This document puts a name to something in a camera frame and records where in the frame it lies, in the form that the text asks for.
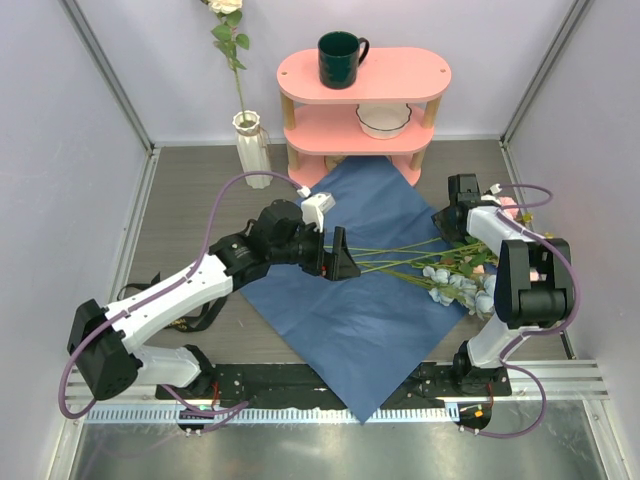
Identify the artificial flower bunch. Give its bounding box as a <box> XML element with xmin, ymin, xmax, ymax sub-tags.
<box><xmin>344</xmin><ymin>194</ymin><xmax>554</xmax><ymax>321</ymax></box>

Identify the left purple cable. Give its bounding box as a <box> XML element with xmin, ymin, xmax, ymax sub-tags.
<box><xmin>58</xmin><ymin>170</ymin><xmax>311</xmax><ymax>434</ymax></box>

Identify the blue wrapping paper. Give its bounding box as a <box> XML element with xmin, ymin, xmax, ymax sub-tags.
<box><xmin>240</xmin><ymin>156</ymin><xmax>465</xmax><ymax>422</ymax></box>

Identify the dark green mug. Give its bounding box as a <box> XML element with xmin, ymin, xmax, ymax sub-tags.
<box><xmin>317</xmin><ymin>31</ymin><xmax>370</xmax><ymax>90</ymax></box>

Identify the pink three-tier shelf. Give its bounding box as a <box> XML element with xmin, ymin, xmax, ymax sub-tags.
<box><xmin>277</xmin><ymin>47</ymin><xmax>452</xmax><ymax>187</ymax></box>

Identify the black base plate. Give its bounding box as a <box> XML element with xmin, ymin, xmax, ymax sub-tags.
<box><xmin>174</xmin><ymin>362</ymin><xmax>512</xmax><ymax>410</ymax></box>

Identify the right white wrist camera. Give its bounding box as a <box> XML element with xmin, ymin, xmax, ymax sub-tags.
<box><xmin>480</xmin><ymin>183</ymin><xmax>502</xmax><ymax>207</ymax></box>

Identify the white scalloped bowl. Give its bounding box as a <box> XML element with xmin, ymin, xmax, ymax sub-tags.
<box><xmin>356</xmin><ymin>103</ymin><xmax>412</xmax><ymax>140</ymax></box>

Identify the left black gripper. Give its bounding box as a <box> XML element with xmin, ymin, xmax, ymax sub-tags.
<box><xmin>269</xmin><ymin>220</ymin><xmax>360</xmax><ymax>281</ymax></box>

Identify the floral round plate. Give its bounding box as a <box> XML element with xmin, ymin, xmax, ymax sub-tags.
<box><xmin>324</xmin><ymin>156</ymin><xmax>345</xmax><ymax>171</ymax></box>

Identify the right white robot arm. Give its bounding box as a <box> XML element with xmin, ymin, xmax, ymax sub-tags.
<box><xmin>432</xmin><ymin>174</ymin><xmax>581</xmax><ymax>395</ymax></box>

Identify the white slotted cable duct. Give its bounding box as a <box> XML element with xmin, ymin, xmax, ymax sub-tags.
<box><xmin>84</xmin><ymin>403</ymin><xmax>459</xmax><ymax>425</ymax></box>

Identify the black ribbon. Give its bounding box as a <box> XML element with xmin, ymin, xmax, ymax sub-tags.
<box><xmin>116</xmin><ymin>272</ymin><xmax>228</xmax><ymax>334</ymax></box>

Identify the white ribbed ceramic vase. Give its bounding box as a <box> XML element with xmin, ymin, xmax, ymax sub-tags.
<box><xmin>232</xmin><ymin>110</ymin><xmax>271</xmax><ymax>172</ymax></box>

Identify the green leafy flower stem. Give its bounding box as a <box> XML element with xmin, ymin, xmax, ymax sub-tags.
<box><xmin>203</xmin><ymin>0</ymin><xmax>250</xmax><ymax>127</ymax></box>

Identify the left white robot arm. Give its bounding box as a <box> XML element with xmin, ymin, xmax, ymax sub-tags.
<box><xmin>68</xmin><ymin>193</ymin><xmax>360</xmax><ymax>401</ymax></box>

